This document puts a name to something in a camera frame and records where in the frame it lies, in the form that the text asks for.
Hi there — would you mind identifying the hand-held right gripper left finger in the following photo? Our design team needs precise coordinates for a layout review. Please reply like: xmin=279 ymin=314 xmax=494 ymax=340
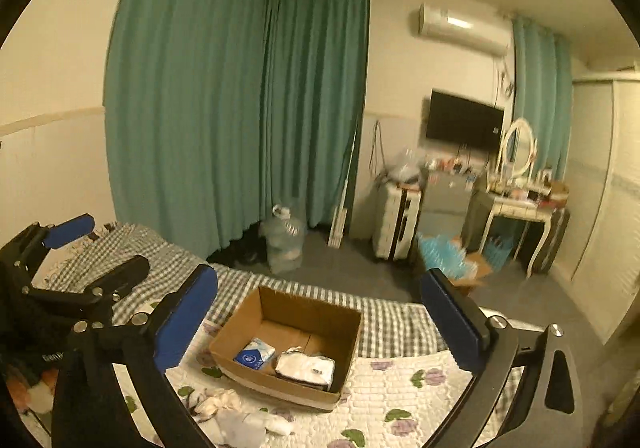
xmin=52 ymin=264 xmax=219 ymax=448

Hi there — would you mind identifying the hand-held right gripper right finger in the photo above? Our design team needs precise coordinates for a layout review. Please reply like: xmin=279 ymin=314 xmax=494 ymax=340
xmin=420 ymin=268 xmax=584 ymax=448

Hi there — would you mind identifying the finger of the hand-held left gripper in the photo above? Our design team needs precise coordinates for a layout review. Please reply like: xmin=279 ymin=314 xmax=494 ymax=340
xmin=0 ymin=213 xmax=96 ymax=281
xmin=25 ymin=255 xmax=151 ymax=310

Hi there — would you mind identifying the floral white cloth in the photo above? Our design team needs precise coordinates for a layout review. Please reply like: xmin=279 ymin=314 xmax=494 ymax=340
xmin=182 ymin=388 xmax=242 ymax=423

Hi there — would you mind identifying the brown cardboard box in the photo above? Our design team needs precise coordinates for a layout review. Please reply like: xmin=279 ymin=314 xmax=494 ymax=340
xmin=208 ymin=285 xmax=364 ymax=413

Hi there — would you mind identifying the small open cardboard box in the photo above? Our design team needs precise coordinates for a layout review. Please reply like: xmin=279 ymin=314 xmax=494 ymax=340
xmin=449 ymin=250 xmax=497 ymax=298

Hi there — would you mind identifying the orange and white plush toy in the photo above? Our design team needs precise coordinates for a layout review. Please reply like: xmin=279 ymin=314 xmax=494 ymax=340
xmin=9 ymin=369 xmax=55 ymax=415

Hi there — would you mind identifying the grey checkered blanket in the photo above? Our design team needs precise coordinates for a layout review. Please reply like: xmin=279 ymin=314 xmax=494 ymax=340
xmin=30 ymin=222 xmax=458 ymax=361

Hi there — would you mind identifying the blue plastic bag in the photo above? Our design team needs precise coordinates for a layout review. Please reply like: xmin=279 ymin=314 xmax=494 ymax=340
xmin=416 ymin=233 xmax=478 ymax=285

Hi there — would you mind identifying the blue and white tissue pack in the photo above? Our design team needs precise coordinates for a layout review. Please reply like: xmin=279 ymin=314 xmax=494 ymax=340
xmin=233 ymin=337 xmax=277 ymax=372

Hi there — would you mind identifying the dark cloth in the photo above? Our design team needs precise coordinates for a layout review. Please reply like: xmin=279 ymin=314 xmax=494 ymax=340
xmin=206 ymin=227 xmax=272 ymax=270

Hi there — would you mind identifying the blue plastic basket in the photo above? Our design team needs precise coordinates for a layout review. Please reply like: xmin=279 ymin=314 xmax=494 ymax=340
xmin=486 ymin=232 xmax=517 ymax=265

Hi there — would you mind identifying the floral white quilt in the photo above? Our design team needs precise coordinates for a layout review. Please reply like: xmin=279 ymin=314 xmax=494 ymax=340
xmin=12 ymin=317 xmax=526 ymax=448

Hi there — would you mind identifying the white suitcase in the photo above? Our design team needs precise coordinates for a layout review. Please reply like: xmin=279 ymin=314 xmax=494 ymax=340
xmin=372 ymin=182 xmax=424 ymax=260

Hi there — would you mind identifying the clear plastic water jug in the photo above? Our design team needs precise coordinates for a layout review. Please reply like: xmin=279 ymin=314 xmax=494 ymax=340
xmin=259 ymin=205 xmax=308 ymax=274

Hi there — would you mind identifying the white dressing table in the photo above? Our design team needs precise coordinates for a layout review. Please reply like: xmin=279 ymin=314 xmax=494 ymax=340
xmin=477 ymin=183 xmax=557 ymax=279

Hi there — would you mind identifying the dark suitcase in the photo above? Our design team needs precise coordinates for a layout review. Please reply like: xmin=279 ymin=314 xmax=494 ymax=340
xmin=531 ymin=207 xmax=571 ymax=275

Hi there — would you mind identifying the white flat mop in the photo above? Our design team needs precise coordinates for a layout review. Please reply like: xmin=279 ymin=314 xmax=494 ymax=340
xmin=327 ymin=122 xmax=362 ymax=249

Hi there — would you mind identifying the cluster of cosmetic bottles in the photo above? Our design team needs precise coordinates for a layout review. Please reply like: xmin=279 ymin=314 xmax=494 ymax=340
xmin=486 ymin=168 xmax=570 ymax=205

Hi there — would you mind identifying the clear plastic bag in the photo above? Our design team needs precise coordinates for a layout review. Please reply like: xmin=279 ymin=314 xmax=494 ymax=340
xmin=384 ymin=147 xmax=427 ymax=185

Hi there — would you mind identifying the wide green curtain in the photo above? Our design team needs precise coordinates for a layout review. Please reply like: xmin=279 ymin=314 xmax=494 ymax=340
xmin=102 ymin=0 xmax=273 ymax=263

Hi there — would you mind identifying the white oval vanity mirror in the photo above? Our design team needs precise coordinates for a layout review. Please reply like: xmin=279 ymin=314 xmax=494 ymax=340
xmin=499 ymin=117 xmax=539 ymax=180

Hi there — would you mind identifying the white wardrobe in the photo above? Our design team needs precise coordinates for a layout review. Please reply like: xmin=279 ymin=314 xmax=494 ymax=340
xmin=569 ymin=70 xmax=640 ymax=346

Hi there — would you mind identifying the narrow green curtain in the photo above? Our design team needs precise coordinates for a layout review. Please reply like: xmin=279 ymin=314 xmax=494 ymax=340
xmin=510 ymin=15 xmax=574 ymax=180

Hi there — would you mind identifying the white air conditioner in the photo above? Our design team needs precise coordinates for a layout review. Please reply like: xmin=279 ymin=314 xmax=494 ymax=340
xmin=417 ymin=2 xmax=510 ymax=57

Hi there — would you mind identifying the black wall television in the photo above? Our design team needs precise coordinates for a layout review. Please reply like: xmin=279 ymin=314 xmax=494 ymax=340
xmin=425 ymin=88 xmax=505 ymax=152

